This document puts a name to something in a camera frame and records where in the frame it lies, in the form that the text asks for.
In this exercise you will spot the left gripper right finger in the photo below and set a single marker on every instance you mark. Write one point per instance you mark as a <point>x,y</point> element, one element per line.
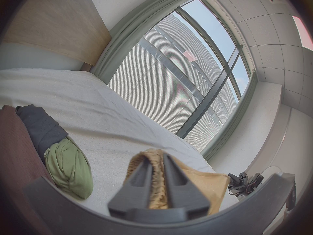
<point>181,192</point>

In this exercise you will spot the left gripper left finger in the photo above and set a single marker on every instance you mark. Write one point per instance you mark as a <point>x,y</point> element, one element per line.
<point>137,187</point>

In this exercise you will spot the tan shorts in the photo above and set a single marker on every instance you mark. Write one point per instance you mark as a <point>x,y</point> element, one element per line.
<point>200,190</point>

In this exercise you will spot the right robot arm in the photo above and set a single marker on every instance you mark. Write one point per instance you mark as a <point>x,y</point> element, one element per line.
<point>256,179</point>

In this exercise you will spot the green garment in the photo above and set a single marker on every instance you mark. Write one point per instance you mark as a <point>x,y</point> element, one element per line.
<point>68,170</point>

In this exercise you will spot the grey-green curtain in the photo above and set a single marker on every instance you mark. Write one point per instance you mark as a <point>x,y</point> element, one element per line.
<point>117,48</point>
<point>234,121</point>

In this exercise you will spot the black garment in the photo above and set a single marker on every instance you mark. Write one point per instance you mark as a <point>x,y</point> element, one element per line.
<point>39,126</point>

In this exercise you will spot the window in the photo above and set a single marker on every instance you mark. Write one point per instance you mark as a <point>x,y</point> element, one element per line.
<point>171,70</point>

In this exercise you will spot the brown shorts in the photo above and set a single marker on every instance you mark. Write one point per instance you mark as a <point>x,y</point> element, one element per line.
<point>17,150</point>

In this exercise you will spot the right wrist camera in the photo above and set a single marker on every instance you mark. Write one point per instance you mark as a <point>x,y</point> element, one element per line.
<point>242,176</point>

